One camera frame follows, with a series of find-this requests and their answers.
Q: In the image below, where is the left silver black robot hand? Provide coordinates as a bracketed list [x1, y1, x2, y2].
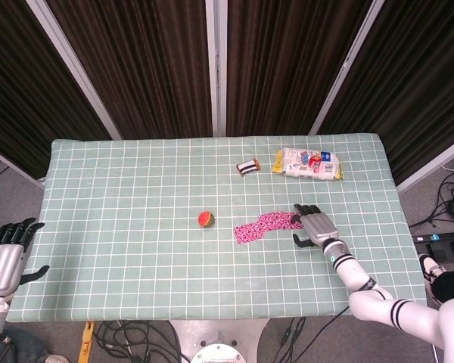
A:
[0, 216, 51, 296]

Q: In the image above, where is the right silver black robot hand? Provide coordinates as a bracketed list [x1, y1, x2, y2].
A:
[292, 203, 342, 250]

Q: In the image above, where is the pink patterned cloth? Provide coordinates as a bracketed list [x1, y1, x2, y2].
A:
[233, 222, 265, 246]

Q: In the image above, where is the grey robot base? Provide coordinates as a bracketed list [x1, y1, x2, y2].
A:
[169, 319, 270, 363]

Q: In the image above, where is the white printed plastic package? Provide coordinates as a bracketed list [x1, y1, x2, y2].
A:
[271, 147, 344, 184]

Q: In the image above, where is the blue jeans leg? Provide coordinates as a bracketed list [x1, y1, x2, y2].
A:
[0, 326, 70, 363]

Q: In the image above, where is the black white striped snack bar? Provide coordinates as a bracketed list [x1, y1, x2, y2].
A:
[235, 158, 263, 177]

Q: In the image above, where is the red and green ball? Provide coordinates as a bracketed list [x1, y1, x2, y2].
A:
[197, 210, 216, 229]

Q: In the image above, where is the white black sneaker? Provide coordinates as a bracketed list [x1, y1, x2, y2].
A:
[418, 253, 449, 291]

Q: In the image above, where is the black foot pedal box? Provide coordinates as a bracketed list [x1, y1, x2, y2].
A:
[412, 229, 454, 262]

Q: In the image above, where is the green checked tablecloth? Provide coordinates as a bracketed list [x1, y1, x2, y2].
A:
[5, 132, 428, 323]

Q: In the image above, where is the black trouser leg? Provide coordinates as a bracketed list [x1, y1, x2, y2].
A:
[431, 269, 454, 304]

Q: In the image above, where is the dark white-framed partition panel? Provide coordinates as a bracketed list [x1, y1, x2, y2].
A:
[0, 0, 123, 190]
[309, 0, 454, 194]
[25, 0, 228, 140]
[206, 0, 399, 137]

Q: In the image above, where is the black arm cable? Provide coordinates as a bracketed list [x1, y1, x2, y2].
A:
[322, 305, 351, 327]

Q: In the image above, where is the black floor cable bundle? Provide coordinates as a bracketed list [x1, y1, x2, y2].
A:
[93, 320, 183, 363]
[407, 153, 454, 229]

